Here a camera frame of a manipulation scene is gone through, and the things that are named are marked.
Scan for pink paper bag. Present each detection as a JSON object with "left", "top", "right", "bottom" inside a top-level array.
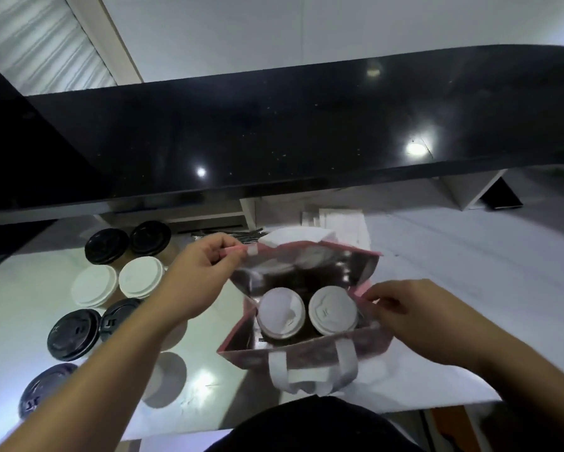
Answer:
[{"left": 215, "top": 225, "right": 395, "bottom": 397}]

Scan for person's left forearm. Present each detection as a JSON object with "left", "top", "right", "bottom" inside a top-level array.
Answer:
[{"left": 0, "top": 296, "right": 188, "bottom": 452}]

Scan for stack of white napkins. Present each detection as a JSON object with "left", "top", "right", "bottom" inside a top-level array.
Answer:
[{"left": 302, "top": 209, "right": 372, "bottom": 250}]

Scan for person's right forearm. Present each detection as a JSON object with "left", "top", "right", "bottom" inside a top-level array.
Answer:
[{"left": 444, "top": 320, "right": 564, "bottom": 452}]

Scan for cream shutter side frame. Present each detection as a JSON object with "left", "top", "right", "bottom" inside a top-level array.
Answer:
[{"left": 63, "top": 0, "right": 144, "bottom": 85}]

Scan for person's black shirt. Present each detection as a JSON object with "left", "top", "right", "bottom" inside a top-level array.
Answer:
[{"left": 206, "top": 395, "right": 424, "bottom": 452}]

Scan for tall black glossy cabinet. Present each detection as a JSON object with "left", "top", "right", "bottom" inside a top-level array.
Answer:
[{"left": 0, "top": 53, "right": 113, "bottom": 217}]

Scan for black phone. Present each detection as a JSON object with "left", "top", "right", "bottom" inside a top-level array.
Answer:
[{"left": 480, "top": 177, "right": 524, "bottom": 211}]

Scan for white triangular support bracket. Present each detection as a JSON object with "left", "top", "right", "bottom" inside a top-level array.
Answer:
[{"left": 439, "top": 169, "right": 508, "bottom": 212}]

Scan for black low shelf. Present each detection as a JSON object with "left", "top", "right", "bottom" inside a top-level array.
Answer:
[{"left": 0, "top": 220, "right": 56, "bottom": 278}]

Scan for person's left hand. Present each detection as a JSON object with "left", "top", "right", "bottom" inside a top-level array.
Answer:
[{"left": 154, "top": 232, "right": 249, "bottom": 326}]

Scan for person's right hand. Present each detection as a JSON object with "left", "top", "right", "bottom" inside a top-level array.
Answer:
[{"left": 362, "top": 279, "right": 490, "bottom": 370}]

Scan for white roller shutter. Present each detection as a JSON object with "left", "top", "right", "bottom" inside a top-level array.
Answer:
[{"left": 0, "top": 0, "right": 118, "bottom": 96}]

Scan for black glossy counter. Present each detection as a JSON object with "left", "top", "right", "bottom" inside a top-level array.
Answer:
[{"left": 0, "top": 44, "right": 564, "bottom": 227}]

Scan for cluster of lidded paper cups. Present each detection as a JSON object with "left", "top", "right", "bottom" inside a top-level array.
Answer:
[{"left": 19, "top": 220, "right": 188, "bottom": 419}]

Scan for pile of straws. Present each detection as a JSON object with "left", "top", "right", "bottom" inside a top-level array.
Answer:
[{"left": 190, "top": 226, "right": 264, "bottom": 243}]

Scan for white-lid paper cup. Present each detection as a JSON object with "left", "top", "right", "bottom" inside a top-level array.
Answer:
[
  {"left": 308, "top": 285, "right": 359, "bottom": 336},
  {"left": 255, "top": 286, "right": 307, "bottom": 340}
]

